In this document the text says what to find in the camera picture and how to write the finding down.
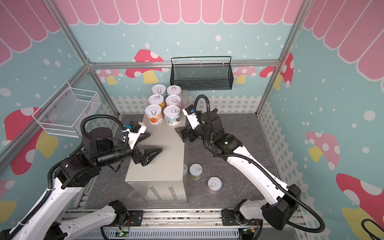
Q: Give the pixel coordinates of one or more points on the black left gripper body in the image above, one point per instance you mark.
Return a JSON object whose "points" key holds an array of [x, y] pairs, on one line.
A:
{"points": [[136, 155]]}

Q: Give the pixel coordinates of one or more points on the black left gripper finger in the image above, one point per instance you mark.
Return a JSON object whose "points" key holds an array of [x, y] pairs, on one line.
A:
{"points": [[143, 137], [149, 155]]}

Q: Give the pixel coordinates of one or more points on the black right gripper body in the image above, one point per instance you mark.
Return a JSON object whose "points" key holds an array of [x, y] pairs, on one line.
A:
{"points": [[190, 134]]}

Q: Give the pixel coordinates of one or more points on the teal label floor can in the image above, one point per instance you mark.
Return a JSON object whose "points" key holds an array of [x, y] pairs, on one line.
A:
{"points": [[172, 115]]}

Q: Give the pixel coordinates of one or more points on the red label food can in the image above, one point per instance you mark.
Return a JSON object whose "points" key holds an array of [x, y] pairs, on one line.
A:
{"points": [[154, 114]]}

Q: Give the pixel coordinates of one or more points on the white lid can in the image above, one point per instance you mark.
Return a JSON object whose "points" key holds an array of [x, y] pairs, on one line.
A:
{"points": [[174, 100]]}

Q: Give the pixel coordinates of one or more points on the yellow label food can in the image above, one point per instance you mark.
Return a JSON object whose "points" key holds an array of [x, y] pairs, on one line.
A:
{"points": [[157, 99]]}

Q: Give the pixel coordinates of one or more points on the teal brown label can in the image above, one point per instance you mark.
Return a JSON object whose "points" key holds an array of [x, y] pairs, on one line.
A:
{"points": [[174, 90]]}

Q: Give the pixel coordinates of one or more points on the teal label food can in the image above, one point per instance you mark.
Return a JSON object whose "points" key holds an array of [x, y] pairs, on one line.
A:
{"points": [[159, 90]]}

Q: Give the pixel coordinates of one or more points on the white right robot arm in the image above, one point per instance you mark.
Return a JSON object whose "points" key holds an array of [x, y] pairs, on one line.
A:
{"points": [[280, 199]]}

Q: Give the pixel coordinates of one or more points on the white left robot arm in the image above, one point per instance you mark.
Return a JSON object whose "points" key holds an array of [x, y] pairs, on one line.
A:
{"points": [[105, 141]]}

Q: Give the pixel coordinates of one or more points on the grey metal counter cabinet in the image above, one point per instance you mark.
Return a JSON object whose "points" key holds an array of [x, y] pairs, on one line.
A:
{"points": [[165, 178]]}

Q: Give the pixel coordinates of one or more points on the green label food can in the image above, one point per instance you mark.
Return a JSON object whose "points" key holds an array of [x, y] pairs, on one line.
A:
{"points": [[196, 171]]}

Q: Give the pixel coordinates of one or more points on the pink label food can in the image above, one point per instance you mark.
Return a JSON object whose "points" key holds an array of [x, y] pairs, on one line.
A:
{"points": [[214, 185]]}

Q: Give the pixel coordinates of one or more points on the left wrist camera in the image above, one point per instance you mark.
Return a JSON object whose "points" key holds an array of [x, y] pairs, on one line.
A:
{"points": [[133, 130]]}

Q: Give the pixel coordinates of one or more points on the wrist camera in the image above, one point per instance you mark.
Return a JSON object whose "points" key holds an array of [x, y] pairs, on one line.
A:
{"points": [[190, 113], [133, 130]]}

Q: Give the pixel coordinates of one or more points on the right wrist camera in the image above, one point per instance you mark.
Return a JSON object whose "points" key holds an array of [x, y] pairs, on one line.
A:
{"points": [[190, 113]]}

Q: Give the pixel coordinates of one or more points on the black mesh wall basket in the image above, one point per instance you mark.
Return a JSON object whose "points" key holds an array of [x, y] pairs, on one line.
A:
{"points": [[207, 73]]}

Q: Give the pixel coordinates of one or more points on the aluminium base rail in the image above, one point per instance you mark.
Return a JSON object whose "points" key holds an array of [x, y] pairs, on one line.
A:
{"points": [[190, 224]]}

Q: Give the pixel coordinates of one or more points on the white wire wall basket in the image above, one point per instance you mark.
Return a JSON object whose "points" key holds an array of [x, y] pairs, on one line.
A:
{"points": [[63, 112]]}

